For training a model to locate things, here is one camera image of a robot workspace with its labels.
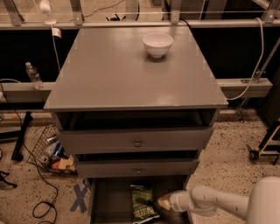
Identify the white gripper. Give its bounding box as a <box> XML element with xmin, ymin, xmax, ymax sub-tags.
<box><xmin>157</xmin><ymin>191</ymin><xmax>193</xmax><ymax>212</ymax></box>

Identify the green jalapeno chip bag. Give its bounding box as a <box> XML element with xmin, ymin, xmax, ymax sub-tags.
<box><xmin>130</xmin><ymin>185</ymin><xmax>159</xmax><ymax>224</ymax></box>

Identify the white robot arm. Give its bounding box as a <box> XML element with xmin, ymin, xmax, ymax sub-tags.
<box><xmin>157</xmin><ymin>177</ymin><xmax>280</xmax><ymax>224</ymax></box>

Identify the grey bottom drawer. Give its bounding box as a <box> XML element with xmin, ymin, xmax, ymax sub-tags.
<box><xmin>90</xmin><ymin>176</ymin><xmax>191</xmax><ymax>224</ymax></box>

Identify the grey drawer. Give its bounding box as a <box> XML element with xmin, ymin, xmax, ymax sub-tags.
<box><xmin>90</xmin><ymin>176</ymin><xmax>191</xmax><ymax>224</ymax></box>
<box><xmin>52</xmin><ymin>108</ymin><xmax>217</xmax><ymax>155</ymax></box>
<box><xmin>77</xmin><ymin>150</ymin><xmax>199</xmax><ymax>178</ymax></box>

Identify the grey middle drawer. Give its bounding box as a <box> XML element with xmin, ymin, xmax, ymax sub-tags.
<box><xmin>77</xmin><ymin>150</ymin><xmax>199</xmax><ymax>178</ymax></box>

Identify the grey top drawer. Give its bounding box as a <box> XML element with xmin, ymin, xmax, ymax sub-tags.
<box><xmin>52</xmin><ymin>108</ymin><xmax>217</xmax><ymax>155</ymax></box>

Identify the yellow sponge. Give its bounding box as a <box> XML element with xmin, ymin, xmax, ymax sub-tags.
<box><xmin>59</xmin><ymin>158</ymin><xmax>74</xmax><ymax>171</ymax></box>

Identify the black wheeled cart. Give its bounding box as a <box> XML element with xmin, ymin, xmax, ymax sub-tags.
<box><xmin>247</xmin><ymin>121</ymin><xmax>280</xmax><ymax>165</ymax></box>

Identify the soda can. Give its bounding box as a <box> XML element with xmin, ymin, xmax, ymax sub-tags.
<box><xmin>40</xmin><ymin>156</ymin><xmax>49</xmax><ymax>165</ymax></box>

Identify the black stand leg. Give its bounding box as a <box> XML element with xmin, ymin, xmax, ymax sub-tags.
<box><xmin>11</xmin><ymin>111</ymin><xmax>32</xmax><ymax>162</ymax></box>

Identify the white ceramic bowl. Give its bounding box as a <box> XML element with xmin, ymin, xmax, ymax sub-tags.
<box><xmin>143</xmin><ymin>32</ymin><xmax>173</xmax><ymax>58</ymax></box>

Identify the clear plastic water bottle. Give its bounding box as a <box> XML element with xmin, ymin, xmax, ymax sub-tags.
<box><xmin>25</xmin><ymin>62</ymin><xmax>44</xmax><ymax>90</ymax></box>

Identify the wire basket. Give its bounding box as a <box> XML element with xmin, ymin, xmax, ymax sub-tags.
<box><xmin>27</xmin><ymin>125</ymin><xmax>77</xmax><ymax>175</ymax></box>

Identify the metal railing frame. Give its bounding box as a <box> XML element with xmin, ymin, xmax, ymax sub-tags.
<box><xmin>0</xmin><ymin>0</ymin><xmax>280</xmax><ymax>103</ymax></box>

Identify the black floor cable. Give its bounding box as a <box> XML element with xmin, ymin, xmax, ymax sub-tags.
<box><xmin>0</xmin><ymin>81</ymin><xmax>60</xmax><ymax>224</ymax></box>

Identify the white hanging cable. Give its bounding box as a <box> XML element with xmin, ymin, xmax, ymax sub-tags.
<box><xmin>227</xmin><ymin>17</ymin><xmax>265</xmax><ymax>102</ymax></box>

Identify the white cord with tag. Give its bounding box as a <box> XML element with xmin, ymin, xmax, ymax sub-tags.
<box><xmin>38</xmin><ymin>0</ymin><xmax>63</xmax><ymax>74</ymax></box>

